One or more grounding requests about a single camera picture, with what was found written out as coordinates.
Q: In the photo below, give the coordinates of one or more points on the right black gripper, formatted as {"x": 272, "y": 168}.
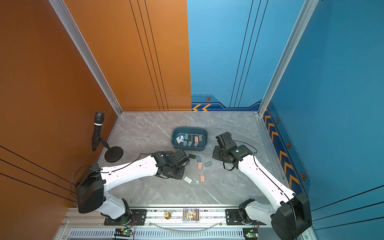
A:
{"x": 215, "y": 154}

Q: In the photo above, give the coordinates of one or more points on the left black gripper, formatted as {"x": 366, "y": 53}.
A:
{"x": 181, "y": 176}

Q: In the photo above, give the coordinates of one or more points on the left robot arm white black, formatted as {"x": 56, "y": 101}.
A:
{"x": 94, "y": 185}

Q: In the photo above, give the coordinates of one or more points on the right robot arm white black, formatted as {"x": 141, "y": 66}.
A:
{"x": 288, "y": 213}

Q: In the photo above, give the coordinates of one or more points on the white eraser low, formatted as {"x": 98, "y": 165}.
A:
{"x": 188, "y": 180}

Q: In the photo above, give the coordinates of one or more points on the teal plastic storage box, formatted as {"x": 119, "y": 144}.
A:
{"x": 194, "y": 131}

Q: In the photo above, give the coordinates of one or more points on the black round microphone base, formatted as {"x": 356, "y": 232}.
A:
{"x": 114, "y": 154}

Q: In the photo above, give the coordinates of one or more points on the left green circuit board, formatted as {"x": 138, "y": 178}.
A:
{"x": 123, "y": 234}

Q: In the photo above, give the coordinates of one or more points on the green circuit board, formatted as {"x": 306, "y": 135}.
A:
{"x": 123, "y": 234}
{"x": 250, "y": 234}

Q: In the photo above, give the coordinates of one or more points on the right green circuit board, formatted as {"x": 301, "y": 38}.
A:
{"x": 250, "y": 234}

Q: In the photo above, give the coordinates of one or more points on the black microphone on stand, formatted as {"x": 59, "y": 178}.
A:
{"x": 96, "y": 137}

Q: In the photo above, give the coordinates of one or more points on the brass knob on rail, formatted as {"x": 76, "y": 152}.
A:
{"x": 167, "y": 215}

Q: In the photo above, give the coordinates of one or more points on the colourful card on rail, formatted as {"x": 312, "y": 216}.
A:
{"x": 191, "y": 215}

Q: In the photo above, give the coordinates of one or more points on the aluminium front rail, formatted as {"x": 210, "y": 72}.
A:
{"x": 209, "y": 215}

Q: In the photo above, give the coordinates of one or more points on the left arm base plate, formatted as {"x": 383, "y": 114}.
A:
{"x": 131, "y": 218}

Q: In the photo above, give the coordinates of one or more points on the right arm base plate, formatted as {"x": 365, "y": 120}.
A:
{"x": 233, "y": 217}

